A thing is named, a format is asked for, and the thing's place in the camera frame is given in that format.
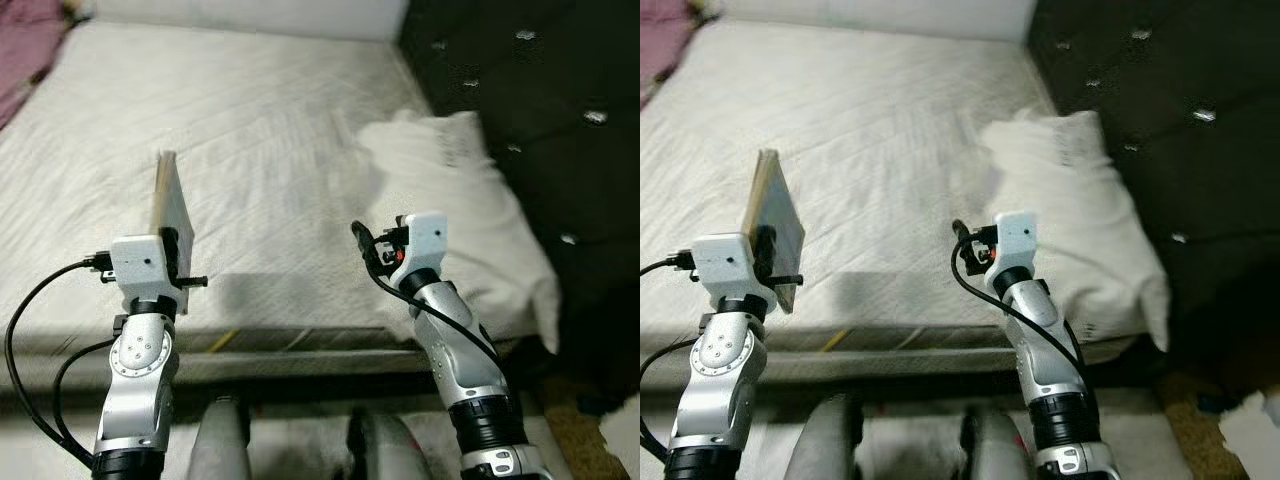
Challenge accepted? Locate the blue yellow children's book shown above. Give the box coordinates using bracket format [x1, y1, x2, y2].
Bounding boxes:
[741, 148, 807, 317]
[150, 150, 197, 293]

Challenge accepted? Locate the white printed pillow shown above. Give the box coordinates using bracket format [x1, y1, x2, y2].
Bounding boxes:
[355, 108, 564, 354]
[975, 108, 1173, 354]

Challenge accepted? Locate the white patterned mattress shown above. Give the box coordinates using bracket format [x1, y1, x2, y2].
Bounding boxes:
[0, 20, 536, 389]
[640, 20, 1146, 389]

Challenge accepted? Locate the silver robot left leg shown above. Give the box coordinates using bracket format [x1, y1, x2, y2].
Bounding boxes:
[785, 393, 868, 480]
[185, 395, 253, 480]

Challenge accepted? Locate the silver robot leg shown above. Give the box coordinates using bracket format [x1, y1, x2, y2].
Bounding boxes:
[185, 395, 253, 480]
[958, 404, 1033, 480]
[785, 393, 868, 480]
[346, 407, 433, 480]

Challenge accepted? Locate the silver robot right leg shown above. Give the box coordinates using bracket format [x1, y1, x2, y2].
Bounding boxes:
[958, 404, 1033, 480]
[346, 407, 433, 480]

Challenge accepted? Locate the dark tufted headboard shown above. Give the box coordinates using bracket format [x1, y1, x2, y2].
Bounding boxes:
[1025, 0, 1280, 406]
[397, 0, 641, 413]

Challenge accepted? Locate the pink printed blanket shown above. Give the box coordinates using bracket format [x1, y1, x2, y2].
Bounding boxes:
[640, 0, 707, 107]
[0, 0, 78, 131]

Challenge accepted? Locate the white jagged foam board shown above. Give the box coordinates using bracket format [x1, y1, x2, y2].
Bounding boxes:
[1220, 392, 1280, 480]
[600, 420, 641, 480]

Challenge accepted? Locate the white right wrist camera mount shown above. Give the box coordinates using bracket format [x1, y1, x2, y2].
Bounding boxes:
[989, 210, 1039, 288]
[399, 212, 450, 293]

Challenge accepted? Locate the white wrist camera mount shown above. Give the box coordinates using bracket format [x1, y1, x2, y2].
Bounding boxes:
[989, 210, 1039, 288]
[691, 233, 773, 321]
[108, 233, 181, 317]
[399, 212, 450, 293]

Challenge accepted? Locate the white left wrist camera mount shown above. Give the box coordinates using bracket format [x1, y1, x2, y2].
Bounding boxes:
[691, 233, 773, 321]
[108, 233, 181, 317]

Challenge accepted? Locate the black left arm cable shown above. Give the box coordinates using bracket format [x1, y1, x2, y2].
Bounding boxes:
[3, 255, 119, 471]
[640, 255, 701, 469]

